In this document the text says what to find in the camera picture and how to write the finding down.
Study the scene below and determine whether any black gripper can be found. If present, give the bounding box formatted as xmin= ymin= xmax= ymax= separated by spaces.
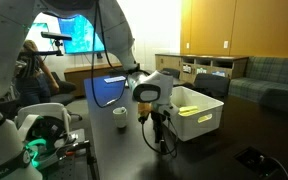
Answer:
xmin=151 ymin=111 xmax=166 ymax=143

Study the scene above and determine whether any table cable port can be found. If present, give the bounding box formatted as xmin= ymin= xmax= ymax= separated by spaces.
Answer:
xmin=234 ymin=147 xmax=279 ymax=179

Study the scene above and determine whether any wall display screen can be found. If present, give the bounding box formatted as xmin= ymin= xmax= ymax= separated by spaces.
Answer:
xmin=26 ymin=13 xmax=104 ymax=54

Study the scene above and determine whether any black camera on stand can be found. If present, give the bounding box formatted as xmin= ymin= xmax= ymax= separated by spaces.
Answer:
xmin=20 ymin=32 xmax=72 ymax=56

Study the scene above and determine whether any black office chair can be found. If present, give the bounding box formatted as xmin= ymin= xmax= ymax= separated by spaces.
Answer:
xmin=194 ymin=73 xmax=230 ymax=97

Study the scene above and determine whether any wooden low cabinet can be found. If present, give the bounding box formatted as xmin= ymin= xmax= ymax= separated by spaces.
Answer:
xmin=155 ymin=53 xmax=249 ymax=83

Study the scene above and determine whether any person in striped top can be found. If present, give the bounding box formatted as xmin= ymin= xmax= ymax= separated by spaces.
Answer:
xmin=15 ymin=40 xmax=59 ymax=107

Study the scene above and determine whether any yellow towel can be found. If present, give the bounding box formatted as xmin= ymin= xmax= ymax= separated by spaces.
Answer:
xmin=179 ymin=106 xmax=198 ymax=117

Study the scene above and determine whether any green plaid sofa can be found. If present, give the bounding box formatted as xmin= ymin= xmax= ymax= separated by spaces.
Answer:
xmin=229 ymin=56 xmax=288 ymax=112

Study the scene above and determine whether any white plastic basket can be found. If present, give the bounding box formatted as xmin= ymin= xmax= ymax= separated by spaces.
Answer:
xmin=163 ymin=86 xmax=224 ymax=141

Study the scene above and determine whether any white mug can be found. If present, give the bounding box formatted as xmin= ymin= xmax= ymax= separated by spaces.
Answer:
xmin=113 ymin=107 xmax=127 ymax=128

